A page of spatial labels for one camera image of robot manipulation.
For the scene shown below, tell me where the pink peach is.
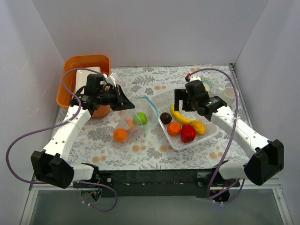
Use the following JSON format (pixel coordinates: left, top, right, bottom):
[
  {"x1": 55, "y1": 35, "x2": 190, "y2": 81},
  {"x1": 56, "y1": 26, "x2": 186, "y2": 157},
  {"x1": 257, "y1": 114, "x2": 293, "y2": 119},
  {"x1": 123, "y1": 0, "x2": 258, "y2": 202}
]
[{"x1": 126, "y1": 119, "x2": 135, "y2": 128}]

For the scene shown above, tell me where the clear zip top bag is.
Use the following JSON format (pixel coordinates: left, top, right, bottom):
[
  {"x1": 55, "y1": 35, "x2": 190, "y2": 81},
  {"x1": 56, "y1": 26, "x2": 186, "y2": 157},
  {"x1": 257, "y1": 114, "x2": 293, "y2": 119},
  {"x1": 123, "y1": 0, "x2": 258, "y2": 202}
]
[{"x1": 112, "y1": 96, "x2": 159, "y2": 148}]

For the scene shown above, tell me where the green lime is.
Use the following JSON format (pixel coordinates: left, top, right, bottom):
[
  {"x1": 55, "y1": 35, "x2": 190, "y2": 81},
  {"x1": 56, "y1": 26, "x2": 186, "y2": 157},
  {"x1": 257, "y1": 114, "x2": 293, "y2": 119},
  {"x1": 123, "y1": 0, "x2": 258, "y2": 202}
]
[{"x1": 133, "y1": 112, "x2": 148, "y2": 126}]

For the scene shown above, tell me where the orange tangerine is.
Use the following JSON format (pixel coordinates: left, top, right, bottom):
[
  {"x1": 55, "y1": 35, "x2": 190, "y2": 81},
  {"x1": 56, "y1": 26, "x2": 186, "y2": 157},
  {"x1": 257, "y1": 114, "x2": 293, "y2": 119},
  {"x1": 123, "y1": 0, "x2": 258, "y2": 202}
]
[
  {"x1": 113, "y1": 128, "x2": 128, "y2": 143},
  {"x1": 167, "y1": 122, "x2": 181, "y2": 136}
]

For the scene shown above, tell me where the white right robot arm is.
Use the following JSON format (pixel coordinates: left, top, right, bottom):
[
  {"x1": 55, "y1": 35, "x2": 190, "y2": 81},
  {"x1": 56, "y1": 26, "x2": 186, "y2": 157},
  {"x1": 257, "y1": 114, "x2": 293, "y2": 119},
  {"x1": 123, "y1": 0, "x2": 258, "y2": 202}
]
[{"x1": 174, "y1": 80, "x2": 284, "y2": 186}]

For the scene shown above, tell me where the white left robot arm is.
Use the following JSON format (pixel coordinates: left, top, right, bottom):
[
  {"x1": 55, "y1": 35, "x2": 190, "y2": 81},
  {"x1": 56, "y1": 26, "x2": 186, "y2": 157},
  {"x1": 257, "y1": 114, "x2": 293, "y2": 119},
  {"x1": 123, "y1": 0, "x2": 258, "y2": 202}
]
[{"x1": 30, "y1": 74, "x2": 135, "y2": 188}]

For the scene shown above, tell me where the yellow banana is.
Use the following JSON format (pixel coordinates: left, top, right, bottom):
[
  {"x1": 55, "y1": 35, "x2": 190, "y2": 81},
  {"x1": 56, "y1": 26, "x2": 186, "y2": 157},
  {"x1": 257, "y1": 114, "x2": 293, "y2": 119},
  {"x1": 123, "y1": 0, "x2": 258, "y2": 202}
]
[{"x1": 170, "y1": 105, "x2": 194, "y2": 125}]

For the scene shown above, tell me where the small patterned bowl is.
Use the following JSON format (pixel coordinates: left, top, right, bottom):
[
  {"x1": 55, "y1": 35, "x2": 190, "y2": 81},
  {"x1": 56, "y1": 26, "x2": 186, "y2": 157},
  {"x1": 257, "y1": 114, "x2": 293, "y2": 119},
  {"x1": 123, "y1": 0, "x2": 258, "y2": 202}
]
[{"x1": 202, "y1": 77, "x2": 214, "y2": 92}]

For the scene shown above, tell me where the white rectangular plate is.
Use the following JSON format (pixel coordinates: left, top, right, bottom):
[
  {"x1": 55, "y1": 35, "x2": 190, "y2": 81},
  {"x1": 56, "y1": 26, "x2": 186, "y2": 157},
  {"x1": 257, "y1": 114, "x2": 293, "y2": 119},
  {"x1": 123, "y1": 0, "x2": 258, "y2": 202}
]
[{"x1": 75, "y1": 67, "x2": 101, "y2": 93}]

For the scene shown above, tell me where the white plastic basket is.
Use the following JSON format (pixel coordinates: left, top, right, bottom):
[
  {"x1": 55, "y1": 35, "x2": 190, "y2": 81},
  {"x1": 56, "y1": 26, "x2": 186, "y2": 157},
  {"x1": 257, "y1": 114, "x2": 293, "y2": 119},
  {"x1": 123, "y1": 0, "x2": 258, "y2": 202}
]
[{"x1": 150, "y1": 86, "x2": 219, "y2": 150}]

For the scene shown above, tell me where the dark brown avocado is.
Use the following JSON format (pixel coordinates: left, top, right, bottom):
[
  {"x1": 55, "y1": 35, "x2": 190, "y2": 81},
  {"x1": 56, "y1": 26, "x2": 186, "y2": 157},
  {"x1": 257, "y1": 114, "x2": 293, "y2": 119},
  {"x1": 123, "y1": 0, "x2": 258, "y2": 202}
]
[{"x1": 160, "y1": 112, "x2": 172, "y2": 124}]

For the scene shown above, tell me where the yellow lemon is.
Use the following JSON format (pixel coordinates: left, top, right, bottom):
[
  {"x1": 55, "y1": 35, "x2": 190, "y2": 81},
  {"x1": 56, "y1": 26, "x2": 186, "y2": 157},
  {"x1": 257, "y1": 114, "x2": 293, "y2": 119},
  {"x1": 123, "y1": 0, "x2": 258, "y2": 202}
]
[{"x1": 191, "y1": 120, "x2": 206, "y2": 136}]

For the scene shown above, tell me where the red bell pepper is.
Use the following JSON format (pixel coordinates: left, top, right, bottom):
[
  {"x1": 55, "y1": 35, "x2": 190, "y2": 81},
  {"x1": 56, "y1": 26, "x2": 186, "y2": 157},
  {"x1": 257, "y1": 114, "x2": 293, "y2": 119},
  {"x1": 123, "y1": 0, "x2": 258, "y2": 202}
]
[{"x1": 181, "y1": 125, "x2": 197, "y2": 143}]

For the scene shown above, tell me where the orange plastic tub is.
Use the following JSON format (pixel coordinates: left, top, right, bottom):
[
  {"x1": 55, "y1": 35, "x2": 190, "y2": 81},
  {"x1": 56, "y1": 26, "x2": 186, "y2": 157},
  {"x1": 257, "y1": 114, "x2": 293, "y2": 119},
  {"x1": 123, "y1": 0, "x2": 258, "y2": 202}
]
[{"x1": 56, "y1": 54, "x2": 111, "y2": 109}]

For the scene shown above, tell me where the white mug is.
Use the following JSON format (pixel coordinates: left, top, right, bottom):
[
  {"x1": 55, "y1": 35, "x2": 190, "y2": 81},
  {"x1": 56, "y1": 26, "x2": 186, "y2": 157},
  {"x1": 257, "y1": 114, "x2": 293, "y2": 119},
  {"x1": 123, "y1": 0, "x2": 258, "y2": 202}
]
[{"x1": 217, "y1": 87, "x2": 236, "y2": 106}]

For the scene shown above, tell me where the floral table mat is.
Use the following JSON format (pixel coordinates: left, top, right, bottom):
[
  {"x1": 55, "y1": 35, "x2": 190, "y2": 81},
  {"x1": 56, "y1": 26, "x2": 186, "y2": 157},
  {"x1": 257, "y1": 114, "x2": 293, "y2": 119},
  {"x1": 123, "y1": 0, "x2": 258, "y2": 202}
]
[{"x1": 68, "y1": 65, "x2": 247, "y2": 170}]

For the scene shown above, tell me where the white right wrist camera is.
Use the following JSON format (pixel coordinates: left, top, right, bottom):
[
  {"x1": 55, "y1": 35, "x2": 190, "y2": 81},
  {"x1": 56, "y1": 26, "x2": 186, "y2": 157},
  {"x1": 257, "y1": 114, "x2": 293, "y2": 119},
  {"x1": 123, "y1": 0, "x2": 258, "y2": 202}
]
[{"x1": 185, "y1": 73, "x2": 202, "y2": 83}]

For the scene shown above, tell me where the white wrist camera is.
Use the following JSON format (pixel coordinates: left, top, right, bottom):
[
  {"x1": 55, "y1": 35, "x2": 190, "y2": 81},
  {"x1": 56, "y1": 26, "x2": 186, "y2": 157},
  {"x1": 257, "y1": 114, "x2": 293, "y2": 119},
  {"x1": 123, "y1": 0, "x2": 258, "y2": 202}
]
[
  {"x1": 104, "y1": 72, "x2": 119, "y2": 90},
  {"x1": 185, "y1": 73, "x2": 202, "y2": 83}
]

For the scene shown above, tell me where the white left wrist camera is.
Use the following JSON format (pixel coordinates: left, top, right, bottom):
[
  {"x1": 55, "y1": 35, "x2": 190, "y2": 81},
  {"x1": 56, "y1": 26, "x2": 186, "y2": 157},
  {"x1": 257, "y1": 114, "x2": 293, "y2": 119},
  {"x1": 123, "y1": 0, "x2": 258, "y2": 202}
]
[{"x1": 104, "y1": 72, "x2": 119, "y2": 90}]

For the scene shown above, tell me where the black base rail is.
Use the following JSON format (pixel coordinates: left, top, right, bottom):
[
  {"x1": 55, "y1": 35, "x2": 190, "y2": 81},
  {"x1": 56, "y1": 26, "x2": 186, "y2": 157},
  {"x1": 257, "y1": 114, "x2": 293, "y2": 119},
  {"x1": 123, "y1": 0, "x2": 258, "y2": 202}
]
[{"x1": 72, "y1": 167, "x2": 242, "y2": 199}]

